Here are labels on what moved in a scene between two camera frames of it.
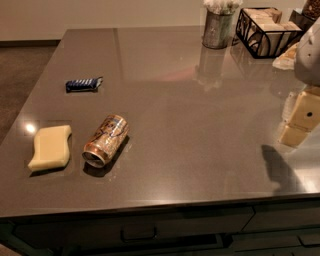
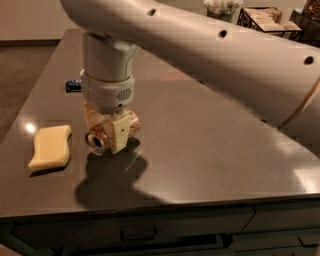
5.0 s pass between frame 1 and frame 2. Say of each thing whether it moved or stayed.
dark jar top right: stayed
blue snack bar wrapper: stayed
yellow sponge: stayed
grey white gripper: moved
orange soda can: moved
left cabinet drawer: stayed
